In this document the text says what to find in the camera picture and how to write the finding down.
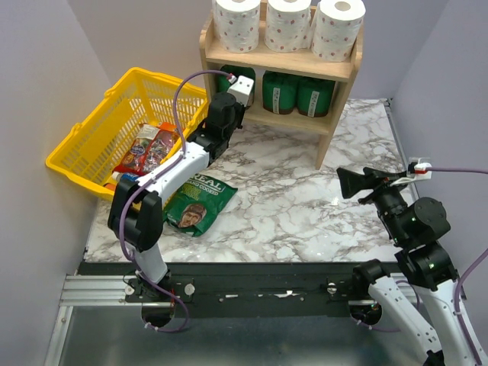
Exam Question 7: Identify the green chip bag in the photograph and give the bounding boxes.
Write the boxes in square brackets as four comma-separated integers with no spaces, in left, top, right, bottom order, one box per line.
[163,174,238,237]

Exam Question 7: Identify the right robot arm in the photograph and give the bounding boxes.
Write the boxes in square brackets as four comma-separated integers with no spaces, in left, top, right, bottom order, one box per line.
[336,159,487,365]

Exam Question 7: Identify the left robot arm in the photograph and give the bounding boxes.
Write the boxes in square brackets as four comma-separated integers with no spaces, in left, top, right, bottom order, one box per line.
[108,88,251,301]

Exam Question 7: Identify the wooden two-tier shelf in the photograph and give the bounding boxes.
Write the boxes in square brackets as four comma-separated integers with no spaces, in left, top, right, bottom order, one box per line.
[199,1,364,169]

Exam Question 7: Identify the blue label bottle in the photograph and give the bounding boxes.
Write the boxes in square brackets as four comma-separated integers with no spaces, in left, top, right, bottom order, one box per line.
[111,172,139,182]

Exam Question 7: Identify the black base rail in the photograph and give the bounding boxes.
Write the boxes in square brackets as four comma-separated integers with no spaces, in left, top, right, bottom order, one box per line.
[78,262,380,324]

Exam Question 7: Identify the red candy bag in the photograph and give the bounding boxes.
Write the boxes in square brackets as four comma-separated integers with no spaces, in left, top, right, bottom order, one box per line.
[114,124,179,176]

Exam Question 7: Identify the green roll brown end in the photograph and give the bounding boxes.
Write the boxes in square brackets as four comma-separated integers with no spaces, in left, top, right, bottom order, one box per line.
[297,77,335,117]

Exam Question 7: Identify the orange snack packet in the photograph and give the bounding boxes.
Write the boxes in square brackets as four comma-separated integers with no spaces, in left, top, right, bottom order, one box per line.
[159,122,182,135]

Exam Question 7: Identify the floral paper towel roll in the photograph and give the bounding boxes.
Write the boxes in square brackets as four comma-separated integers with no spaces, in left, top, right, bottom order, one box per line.
[264,0,312,53]
[311,0,366,63]
[212,0,261,53]

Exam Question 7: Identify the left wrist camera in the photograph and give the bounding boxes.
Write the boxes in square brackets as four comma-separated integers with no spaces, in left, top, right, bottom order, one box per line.
[227,75,255,107]

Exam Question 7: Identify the yellow plastic shopping basket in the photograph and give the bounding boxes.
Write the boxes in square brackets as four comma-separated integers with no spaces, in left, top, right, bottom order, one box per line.
[46,67,208,201]

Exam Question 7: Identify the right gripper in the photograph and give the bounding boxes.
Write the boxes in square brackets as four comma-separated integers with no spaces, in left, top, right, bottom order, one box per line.
[337,165,409,243]

